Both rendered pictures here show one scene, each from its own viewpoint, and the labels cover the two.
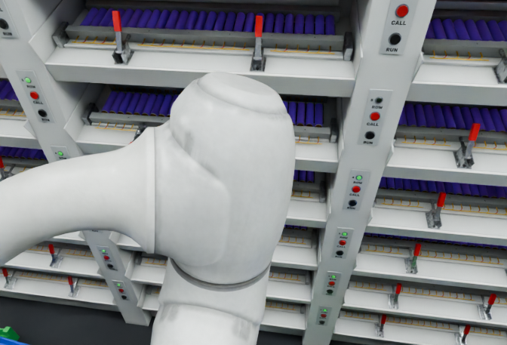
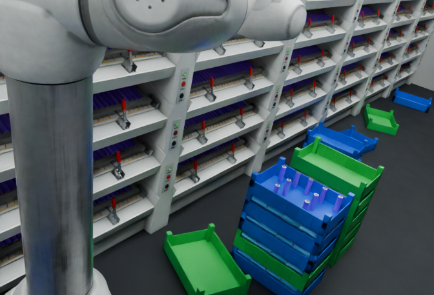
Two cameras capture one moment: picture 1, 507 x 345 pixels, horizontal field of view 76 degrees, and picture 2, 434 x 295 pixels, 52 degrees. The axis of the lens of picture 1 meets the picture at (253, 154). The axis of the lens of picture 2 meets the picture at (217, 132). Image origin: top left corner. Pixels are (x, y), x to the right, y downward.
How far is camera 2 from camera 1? 1.00 m
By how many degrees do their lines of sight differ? 55
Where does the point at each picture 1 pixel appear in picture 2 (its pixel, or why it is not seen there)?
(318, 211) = (166, 62)
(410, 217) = (208, 53)
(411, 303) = (209, 136)
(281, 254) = (141, 120)
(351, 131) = not seen: outside the picture
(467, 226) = (232, 50)
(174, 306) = not seen: outside the picture
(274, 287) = (130, 168)
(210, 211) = not seen: outside the picture
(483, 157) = not seen: outside the picture
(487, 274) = (239, 89)
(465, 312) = (233, 129)
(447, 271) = (225, 93)
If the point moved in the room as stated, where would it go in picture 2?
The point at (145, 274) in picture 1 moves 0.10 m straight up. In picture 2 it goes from (8, 221) to (7, 190)
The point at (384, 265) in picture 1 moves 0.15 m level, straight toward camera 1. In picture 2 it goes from (198, 102) to (214, 121)
